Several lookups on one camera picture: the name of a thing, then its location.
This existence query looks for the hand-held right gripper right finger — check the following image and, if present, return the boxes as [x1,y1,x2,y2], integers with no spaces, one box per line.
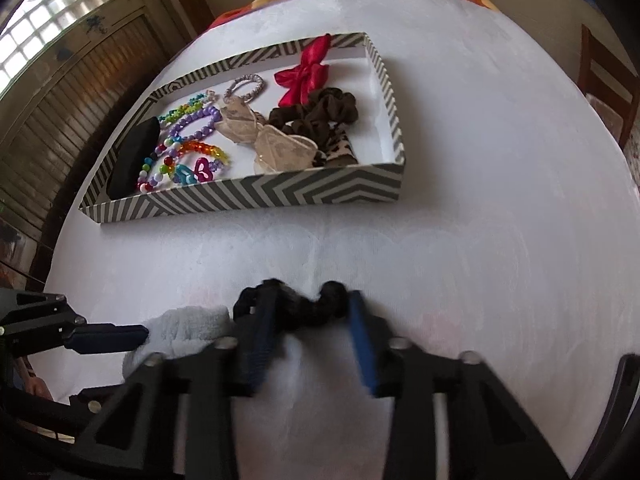
[347,290,571,480]

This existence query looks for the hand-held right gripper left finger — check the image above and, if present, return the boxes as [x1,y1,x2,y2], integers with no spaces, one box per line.
[75,280,286,480]

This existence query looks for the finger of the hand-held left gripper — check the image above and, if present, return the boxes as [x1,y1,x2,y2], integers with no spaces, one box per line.
[67,385,132,443]
[0,289,151,358]

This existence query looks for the black scrunchie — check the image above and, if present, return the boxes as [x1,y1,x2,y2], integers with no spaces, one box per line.
[232,279,351,333]

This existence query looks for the white fluffy scrunchie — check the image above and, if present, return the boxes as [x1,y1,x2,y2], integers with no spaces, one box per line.
[122,305,233,376]

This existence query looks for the multicolour round bead necklace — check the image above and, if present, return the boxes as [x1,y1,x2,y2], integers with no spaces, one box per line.
[136,132,186,193]

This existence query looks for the pink heart hair clip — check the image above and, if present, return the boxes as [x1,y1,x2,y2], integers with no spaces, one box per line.
[192,157,216,183]

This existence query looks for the leopard print scrunchie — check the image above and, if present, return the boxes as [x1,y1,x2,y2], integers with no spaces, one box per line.
[312,130,360,167]

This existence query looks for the small multicolour bead bracelet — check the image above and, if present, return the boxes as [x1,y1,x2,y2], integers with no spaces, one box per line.
[177,140,231,166]

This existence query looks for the grey striped cardboard box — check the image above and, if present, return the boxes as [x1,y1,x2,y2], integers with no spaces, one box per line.
[80,31,406,225]

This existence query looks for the purple bead bracelet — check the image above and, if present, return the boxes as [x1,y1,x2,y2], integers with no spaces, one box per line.
[169,107,223,148]

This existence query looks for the green bead bracelet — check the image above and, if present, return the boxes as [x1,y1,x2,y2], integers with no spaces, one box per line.
[159,102,203,123]

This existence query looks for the teal bead bracelet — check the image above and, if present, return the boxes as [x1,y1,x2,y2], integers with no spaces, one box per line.
[180,91,211,111]

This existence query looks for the red satin bow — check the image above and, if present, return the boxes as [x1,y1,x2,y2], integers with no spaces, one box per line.
[273,34,333,107]

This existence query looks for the person's left hand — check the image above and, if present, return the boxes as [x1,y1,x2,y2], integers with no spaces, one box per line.
[22,375,53,403]

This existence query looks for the black pouch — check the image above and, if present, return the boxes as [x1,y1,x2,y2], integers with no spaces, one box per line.
[106,116,161,198]

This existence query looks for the beige sheer bow hair clip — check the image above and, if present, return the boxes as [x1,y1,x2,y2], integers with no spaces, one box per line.
[215,96,319,176]

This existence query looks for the wooden slatted door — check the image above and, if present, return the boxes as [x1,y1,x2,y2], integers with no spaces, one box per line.
[0,15,201,261]

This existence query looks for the brown scrunchie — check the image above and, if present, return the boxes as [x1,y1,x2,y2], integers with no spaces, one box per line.
[268,87,360,148]

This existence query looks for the black curved bar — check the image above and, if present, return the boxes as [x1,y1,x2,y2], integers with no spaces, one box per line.
[570,352,640,480]

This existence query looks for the glass block window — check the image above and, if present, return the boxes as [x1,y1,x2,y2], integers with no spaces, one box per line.
[0,0,131,91]

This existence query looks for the wooden chair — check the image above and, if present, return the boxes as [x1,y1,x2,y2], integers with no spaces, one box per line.
[577,24,640,148]

